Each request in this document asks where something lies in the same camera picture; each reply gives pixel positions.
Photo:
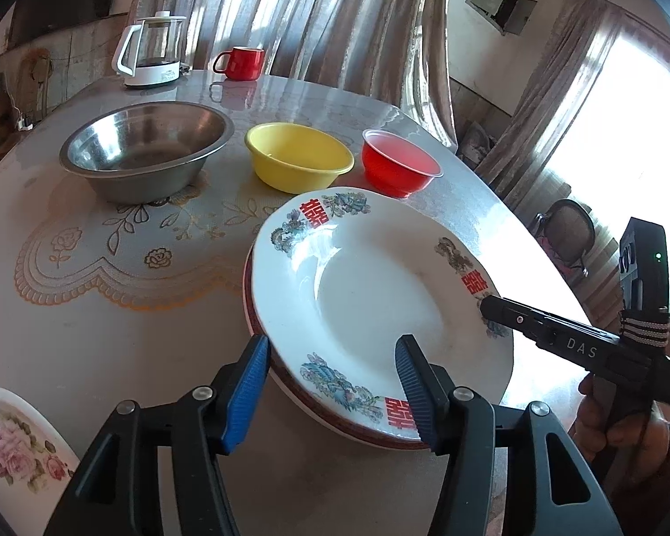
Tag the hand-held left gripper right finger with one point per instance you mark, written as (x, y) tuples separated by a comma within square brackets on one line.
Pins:
[(416, 396)]

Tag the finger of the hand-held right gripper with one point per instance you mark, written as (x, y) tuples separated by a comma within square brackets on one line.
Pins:
[(511, 315)]

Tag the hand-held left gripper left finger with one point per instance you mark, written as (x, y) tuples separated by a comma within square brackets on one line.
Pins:
[(248, 396)]

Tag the white floral plate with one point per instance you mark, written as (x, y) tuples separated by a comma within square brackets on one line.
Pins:
[(368, 301)]

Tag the red plastic bowl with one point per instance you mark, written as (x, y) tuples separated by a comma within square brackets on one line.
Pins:
[(399, 164)]

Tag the white plate with pink roses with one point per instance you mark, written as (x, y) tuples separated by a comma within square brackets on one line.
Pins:
[(11, 446)]

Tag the person's right hand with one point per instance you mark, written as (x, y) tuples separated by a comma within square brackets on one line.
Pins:
[(656, 441)]

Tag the white plate with red rim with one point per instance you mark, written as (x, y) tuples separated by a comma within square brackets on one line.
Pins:
[(324, 416)]

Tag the round-backed chair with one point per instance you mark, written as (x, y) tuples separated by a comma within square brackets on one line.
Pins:
[(566, 231)]

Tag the bright window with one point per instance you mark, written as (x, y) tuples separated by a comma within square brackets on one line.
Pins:
[(636, 139)]

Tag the sheer window curtain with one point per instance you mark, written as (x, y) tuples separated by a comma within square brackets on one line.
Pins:
[(564, 84)]

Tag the gold floral lace tablecloth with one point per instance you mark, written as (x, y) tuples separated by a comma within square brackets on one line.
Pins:
[(89, 268)]

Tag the yellow plastic bowl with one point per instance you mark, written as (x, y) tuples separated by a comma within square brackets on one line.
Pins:
[(296, 156)]

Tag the stainless steel bowl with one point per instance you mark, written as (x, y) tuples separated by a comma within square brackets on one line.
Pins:
[(139, 151)]

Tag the red mug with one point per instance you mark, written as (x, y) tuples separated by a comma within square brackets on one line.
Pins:
[(243, 64)]

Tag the white glass electric kettle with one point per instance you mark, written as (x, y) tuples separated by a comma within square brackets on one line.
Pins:
[(151, 61)]

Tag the white power strip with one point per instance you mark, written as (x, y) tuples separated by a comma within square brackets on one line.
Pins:
[(26, 124)]

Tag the striped sheer curtain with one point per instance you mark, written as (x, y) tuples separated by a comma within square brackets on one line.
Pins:
[(312, 17)]

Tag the black wall television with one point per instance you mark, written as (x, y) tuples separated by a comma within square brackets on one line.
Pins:
[(61, 0)]

